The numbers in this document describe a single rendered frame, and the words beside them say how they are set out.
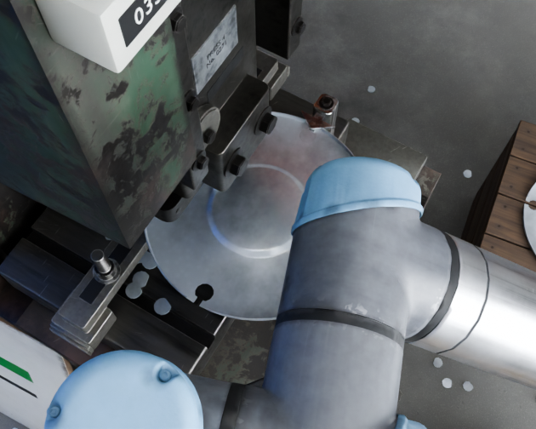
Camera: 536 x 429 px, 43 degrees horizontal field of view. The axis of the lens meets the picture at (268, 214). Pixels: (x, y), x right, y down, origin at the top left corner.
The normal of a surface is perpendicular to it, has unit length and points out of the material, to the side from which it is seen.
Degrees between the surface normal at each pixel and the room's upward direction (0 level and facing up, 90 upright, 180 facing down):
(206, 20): 90
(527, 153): 0
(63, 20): 90
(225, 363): 0
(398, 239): 30
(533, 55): 0
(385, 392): 48
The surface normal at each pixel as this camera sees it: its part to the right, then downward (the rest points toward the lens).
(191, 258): 0.00, -0.43
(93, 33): -0.50, 0.78
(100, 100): 0.86, 0.46
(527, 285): 0.48, -0.51
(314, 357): -0.36, -0.46
